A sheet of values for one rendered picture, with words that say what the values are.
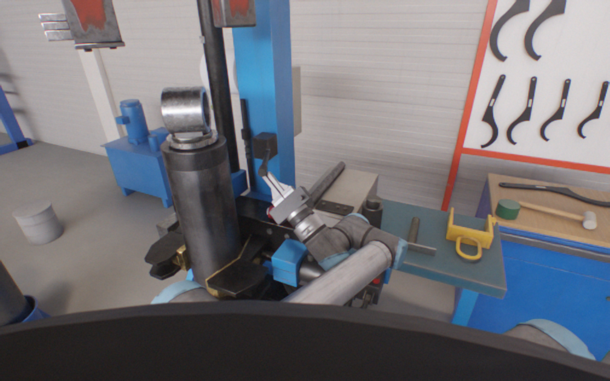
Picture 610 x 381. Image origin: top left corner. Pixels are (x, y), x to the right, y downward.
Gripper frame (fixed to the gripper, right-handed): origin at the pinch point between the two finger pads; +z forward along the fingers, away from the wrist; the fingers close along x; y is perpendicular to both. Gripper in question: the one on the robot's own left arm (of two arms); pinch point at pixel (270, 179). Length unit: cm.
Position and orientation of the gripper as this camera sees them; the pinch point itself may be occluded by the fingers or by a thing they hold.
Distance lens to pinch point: 100.0
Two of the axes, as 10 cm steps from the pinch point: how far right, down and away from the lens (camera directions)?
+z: -6.3, -7.6, 1.6
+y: -2.2, -0.2, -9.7
